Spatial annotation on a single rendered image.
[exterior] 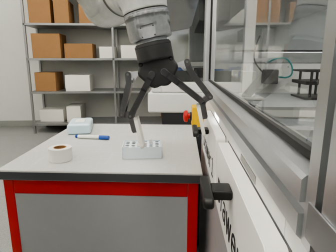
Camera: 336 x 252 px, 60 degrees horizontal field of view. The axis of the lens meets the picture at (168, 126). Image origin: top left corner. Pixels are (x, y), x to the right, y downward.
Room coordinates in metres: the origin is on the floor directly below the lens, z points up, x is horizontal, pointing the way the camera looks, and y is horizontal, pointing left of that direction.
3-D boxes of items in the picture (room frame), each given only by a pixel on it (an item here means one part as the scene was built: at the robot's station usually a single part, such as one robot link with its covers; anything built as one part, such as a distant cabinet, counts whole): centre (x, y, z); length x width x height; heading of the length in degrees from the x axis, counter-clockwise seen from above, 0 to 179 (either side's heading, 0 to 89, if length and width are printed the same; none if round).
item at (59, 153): (0.86, 0.33, 0.78); 0.07 x 0.07 x 0.04
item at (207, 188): (0.33, -0.06, 0.91); 0.07 x 0.04 x 0.01; 177
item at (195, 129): (0.64, -0.07, 0.91); 0.07 x 0.04 x 0.01; 177
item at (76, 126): (1.24, 0.38, 0.78); 0.15 x 0.10 x 0.04; 10
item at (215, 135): (0.64, -0.10, 0.87); 0.29 x 0.02 x 0.11; 177
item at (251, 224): (0.33, -0.09, 0.87); 0.29 x 0.02 x 0.11; 177
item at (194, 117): (0.97, -0.10, 0.88); 0.07 x 0.05 x 0.07; 177
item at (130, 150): (0.91, 0.08, 0.78); 0.12 x 0.08 x 0.04; 94
